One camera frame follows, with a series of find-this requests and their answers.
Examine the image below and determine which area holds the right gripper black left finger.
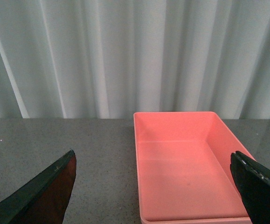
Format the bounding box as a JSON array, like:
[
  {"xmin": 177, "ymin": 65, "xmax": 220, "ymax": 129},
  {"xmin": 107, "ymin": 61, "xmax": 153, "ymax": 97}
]
[{"xmin": 0, "ymin": 150, "xmax": 76, "ymax": 224}]

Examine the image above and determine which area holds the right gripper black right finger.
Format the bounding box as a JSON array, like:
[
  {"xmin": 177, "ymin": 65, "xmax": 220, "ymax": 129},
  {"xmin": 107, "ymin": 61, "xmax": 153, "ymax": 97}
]
[{"xmin": 230, "ymin": 151, "xmax": 270, "ymax": 224}]

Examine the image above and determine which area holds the pink plastic tray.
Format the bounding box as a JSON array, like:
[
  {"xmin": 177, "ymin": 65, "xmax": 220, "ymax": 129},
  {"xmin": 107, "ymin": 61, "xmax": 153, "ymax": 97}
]
[{"xmin": 133, "ymin": 112, "xmax": 251, "ymax": 224}]

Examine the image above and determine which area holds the white pleated curtain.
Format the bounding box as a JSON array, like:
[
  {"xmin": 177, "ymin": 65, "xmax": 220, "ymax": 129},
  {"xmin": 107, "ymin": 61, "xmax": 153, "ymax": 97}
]
[{"xmin": 0, "ymin": 0, "xmax": 270, "ymax": 119}]

